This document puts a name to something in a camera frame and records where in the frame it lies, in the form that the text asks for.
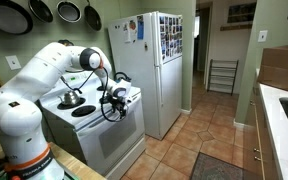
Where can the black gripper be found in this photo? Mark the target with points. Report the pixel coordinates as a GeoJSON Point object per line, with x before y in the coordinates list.
{"type": "Point", "coordinates": [118, 105]}

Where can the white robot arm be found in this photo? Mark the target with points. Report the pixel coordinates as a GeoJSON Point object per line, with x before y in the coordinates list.
{"type": "Point", "coordinates": [28, 154]}

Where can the white electric stove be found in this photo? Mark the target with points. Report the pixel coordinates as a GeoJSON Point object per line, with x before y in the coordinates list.
{"type": "Point", "coordinates": [63, 126]}

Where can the white light switch plate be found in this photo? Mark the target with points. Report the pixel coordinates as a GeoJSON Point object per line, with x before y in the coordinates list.
{"type": "Point", "coordinates": [13, 62]}

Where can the large black hanging pan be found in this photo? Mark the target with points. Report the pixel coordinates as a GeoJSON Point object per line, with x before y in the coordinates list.
{"type": "Point", "coordinates": [14, 19]}

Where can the white oven door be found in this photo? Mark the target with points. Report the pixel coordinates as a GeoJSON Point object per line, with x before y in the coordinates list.
{"type": "Point", "coordinates": [110, 148]}

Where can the wooden coat hook rail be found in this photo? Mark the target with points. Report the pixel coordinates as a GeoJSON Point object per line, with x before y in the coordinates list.
{"type": "Point", "coordinates": [235, 27]}

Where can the black metal shoe rack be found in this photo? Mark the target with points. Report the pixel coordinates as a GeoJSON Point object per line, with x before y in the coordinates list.
{"type": "Point", "coordinates": [222, 75]}

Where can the white refrigerator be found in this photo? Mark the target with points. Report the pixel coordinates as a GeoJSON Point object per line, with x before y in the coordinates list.
{"type": "Point", "coordinates": [148, 47]}

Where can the grey rimmed hanging pan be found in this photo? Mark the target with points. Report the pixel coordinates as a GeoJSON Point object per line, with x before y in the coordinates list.
{"type": "Point", "coordinates": [68, 11]}

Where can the black coil burner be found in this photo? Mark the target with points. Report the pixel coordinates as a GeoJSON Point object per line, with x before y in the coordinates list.
{"type": "Point", "coordinates": [83, 111]}
{"type": "Point", "coordinates": [65, 106]}

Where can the steel kettle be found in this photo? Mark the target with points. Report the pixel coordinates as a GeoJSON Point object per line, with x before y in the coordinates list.
{"type": "Point", "coordinates": [69, 97]}

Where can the wooden kitchen cabinets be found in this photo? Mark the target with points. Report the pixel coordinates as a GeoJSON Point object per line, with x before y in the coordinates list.
{"type": "Point", "coordinates": [258, 160]}

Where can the black hanging frying pan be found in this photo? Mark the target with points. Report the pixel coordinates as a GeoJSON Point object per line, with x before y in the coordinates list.
{"type": "Point", "coordinates": [41, 10]}

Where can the white wall outlet plate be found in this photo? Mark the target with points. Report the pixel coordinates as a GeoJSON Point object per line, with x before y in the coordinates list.
{"type": "Point", "coordinates": [262, 35]}

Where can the small black hanging pan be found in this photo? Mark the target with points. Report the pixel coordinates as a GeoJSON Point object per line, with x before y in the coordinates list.
{"type": "Point", "coordinates": [92, 17]}

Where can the patterned green floor rug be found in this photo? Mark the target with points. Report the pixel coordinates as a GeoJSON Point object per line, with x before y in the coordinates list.
{"type": "Point", "coordinates": [210, 168]}

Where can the brown cardboard box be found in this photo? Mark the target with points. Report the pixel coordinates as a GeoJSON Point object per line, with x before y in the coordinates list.
{"type": "Point", "coordinates": [274, 67]}

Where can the black front coil burner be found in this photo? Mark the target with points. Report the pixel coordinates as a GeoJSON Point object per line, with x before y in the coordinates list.
{"type": "Point", "coordinates": [83, 111]}

